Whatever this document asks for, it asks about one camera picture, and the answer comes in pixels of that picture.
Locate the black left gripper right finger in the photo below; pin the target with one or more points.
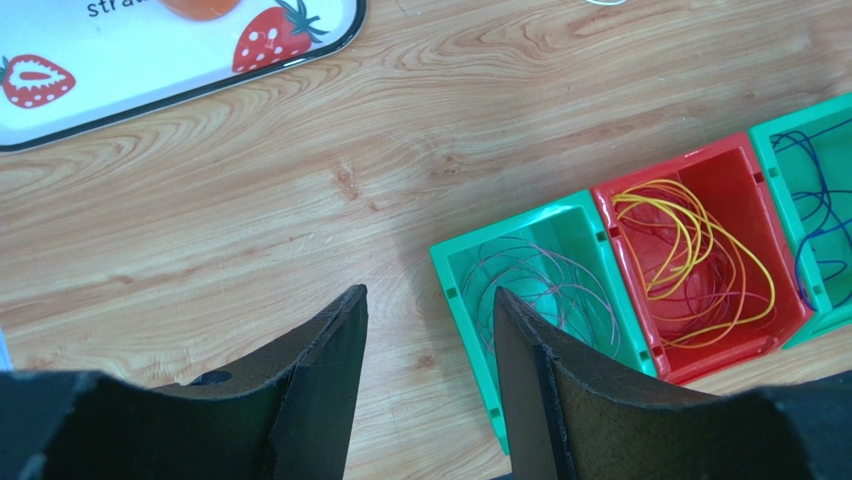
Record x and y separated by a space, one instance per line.
573 413

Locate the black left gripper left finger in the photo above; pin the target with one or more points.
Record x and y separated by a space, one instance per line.
284 411

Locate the left green plastic bin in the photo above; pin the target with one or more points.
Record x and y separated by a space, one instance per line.
557 259

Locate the green plastic bin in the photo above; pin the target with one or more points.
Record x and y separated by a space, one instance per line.
557 259
806 156

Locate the red plastic bin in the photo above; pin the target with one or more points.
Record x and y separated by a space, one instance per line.
704 258

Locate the right green plastic bin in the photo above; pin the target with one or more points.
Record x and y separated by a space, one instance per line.
806 156

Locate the white strawberry tray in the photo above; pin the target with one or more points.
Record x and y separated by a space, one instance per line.
69 67

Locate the orange glass cup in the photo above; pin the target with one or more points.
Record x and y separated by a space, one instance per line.
200 10

